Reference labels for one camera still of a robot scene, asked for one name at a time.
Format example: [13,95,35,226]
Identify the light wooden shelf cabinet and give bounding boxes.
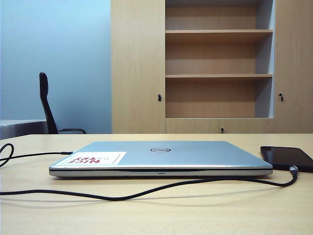
[111,0,313,135]

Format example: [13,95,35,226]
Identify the black office chair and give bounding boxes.
[39,72,87,135]

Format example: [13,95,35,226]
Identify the black charging cable silver plug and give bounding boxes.
[0,143,298,200]

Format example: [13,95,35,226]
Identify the silver Dell laptop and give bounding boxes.
[48,141,273,179]

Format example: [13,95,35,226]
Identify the black smartphone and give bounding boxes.
[260,146,313,173]

